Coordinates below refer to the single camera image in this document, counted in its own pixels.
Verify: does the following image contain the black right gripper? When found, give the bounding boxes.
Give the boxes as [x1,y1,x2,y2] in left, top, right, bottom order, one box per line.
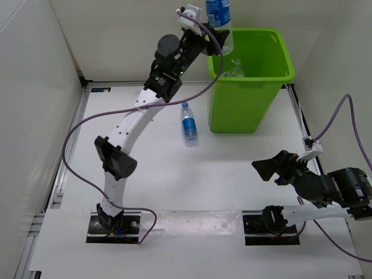
[251,150,309,185]

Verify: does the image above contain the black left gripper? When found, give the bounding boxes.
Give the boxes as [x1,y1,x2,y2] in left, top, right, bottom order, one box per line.
[174,23,228,78]

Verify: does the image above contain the dark blue label bottle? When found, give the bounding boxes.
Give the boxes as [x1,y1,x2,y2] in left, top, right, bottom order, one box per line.
[205,0,234,56]

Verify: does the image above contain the green label clear bottle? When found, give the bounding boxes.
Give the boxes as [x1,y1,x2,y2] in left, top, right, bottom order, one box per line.
[222,66,245,78]

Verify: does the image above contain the blue label water bottle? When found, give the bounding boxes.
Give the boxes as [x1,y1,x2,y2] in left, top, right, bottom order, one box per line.
[181,102,199,146]

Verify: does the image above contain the clear crinkled plastic bottle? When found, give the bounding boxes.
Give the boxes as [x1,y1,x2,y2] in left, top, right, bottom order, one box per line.
[231,57,242,67]

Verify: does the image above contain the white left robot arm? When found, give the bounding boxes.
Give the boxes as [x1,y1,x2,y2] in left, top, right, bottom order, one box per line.
[95,29,218,233]

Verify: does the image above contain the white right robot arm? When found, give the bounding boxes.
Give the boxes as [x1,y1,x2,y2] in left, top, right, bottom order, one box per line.
[252,150,371,233]

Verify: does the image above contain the green plastic bin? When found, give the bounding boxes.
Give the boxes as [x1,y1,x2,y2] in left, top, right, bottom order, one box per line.
[208,28,295,133]

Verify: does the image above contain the small blue sticker label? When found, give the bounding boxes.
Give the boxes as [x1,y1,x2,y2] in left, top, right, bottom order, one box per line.
[91,87,111,92]

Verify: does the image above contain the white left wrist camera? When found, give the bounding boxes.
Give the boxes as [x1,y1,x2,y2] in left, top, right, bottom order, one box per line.
[176,4,202,36]

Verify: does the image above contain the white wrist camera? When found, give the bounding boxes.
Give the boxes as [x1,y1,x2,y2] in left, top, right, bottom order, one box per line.
[176,4,202,36]
[297,136,323,163]

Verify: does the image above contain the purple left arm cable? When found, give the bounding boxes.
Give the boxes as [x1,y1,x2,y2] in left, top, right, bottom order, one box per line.
[62,10,225,244]

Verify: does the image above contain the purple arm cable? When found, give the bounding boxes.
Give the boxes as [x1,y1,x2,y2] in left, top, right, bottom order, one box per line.
[62,10,225,244]
[290,94,372,264]

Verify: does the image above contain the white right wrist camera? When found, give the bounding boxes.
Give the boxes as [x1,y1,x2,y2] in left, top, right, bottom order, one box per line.
[297,136,323,163]

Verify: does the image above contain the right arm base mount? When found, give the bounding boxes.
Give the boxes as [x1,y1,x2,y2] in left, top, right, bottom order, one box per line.
[242,211,300,246]

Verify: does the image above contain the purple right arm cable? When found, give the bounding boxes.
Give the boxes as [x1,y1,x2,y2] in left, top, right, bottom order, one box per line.
[290,94,372,264]

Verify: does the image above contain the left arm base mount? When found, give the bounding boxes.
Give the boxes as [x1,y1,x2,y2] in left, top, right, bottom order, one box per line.
[86,212,141,244]

